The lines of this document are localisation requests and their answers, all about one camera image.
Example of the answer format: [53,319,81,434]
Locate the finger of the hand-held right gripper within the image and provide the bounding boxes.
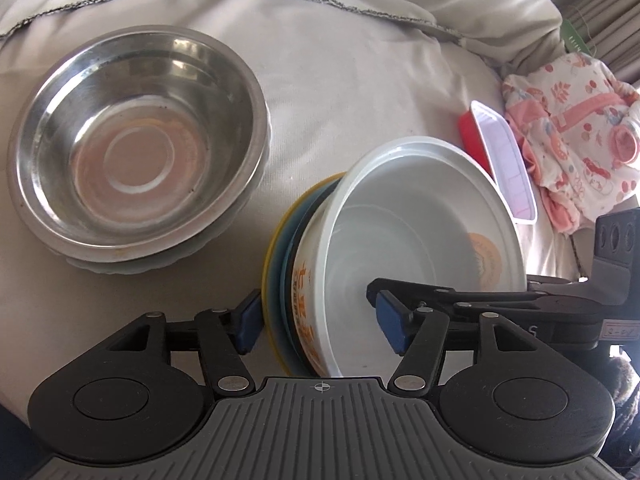
[447,299,540,325]
[366,276,543,311]

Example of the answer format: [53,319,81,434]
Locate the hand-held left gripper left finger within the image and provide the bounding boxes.
[107,292,262,396]

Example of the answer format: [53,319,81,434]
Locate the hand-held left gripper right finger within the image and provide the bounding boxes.
[375,289,542,397]

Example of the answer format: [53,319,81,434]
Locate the blue bowl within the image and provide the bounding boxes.
[277,180,342,377]

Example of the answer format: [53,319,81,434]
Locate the yellow-rimmed white bowl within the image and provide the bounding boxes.
[262,172,347,377]

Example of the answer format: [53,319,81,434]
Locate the white bowl with orange print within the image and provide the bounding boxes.
[290,135,527,379]

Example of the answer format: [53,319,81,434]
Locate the red rectangular dish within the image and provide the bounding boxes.
[458,100,539,225]

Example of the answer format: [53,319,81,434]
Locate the pink patterned cloth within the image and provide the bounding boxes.
[501,53,640,237]

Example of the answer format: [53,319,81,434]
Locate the stainless steel bowl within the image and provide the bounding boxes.
[6,27,269,264]

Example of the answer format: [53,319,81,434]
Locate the beige bed sheet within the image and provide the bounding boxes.
[0,5,601,411]

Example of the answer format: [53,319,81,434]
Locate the small green item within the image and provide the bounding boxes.
[560,17,599,56]

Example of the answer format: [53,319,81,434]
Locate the grey curtain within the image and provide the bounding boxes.
[559,0,640,86]

